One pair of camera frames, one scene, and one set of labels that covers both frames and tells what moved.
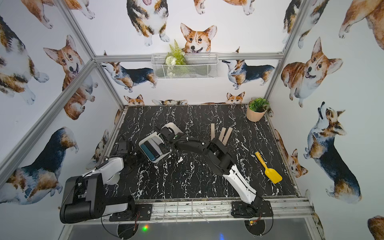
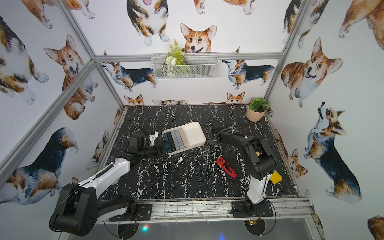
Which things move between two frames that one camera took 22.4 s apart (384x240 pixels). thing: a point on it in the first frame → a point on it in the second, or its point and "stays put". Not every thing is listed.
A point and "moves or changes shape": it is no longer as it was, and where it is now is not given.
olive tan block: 212,131 moves or changes shape
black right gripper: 163,150 → 211,139
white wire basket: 199,66 stays put
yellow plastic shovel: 274,175 stays put
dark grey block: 156,140 moves or changes shape
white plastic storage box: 176,129 → 193,133
